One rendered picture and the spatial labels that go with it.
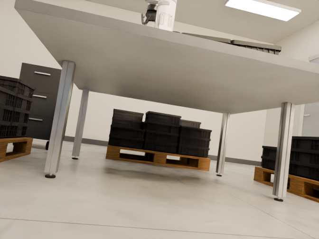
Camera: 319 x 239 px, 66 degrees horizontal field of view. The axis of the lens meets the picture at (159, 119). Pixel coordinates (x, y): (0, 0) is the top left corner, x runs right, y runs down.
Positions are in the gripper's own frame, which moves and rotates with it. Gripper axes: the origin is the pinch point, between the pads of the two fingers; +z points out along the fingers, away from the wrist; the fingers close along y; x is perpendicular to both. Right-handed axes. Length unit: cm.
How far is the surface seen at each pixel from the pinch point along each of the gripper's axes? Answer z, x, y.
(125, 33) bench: 30, 61, -3
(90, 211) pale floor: 96, 56, 1
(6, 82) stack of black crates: 42, -23, 105
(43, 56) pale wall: -52, -284, 247
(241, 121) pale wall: 7, -396, -156
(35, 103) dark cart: 50, -103, 130
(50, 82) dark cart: 25, -106, 119
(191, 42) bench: 28, 56, -27
